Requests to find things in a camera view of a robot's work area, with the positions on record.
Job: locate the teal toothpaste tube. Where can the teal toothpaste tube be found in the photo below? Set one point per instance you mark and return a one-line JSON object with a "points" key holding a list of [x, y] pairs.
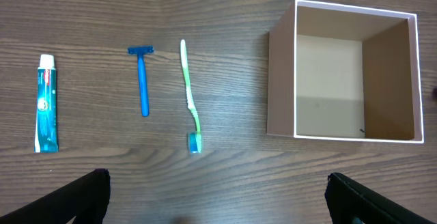
{"points": [[46, 107]]}

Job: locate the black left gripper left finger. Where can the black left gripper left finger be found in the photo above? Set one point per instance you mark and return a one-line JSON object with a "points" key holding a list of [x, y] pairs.
{"points": [[84, 200]]}

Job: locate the green white toothbrush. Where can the green white toothbrush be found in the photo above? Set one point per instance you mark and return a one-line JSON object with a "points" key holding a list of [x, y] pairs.
{"points": [[195, 143]]}

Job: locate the white cardboard box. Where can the white cardboard box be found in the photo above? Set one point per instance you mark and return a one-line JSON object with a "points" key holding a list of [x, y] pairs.
{"points": [[345, 73]]}

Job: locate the blue disposable razor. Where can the blue disposable razor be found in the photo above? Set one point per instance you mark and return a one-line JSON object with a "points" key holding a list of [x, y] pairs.
{"points": [[140, 52]]}

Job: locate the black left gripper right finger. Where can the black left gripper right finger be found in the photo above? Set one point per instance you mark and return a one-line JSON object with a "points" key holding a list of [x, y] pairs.
{"points": [[350, 202]]}

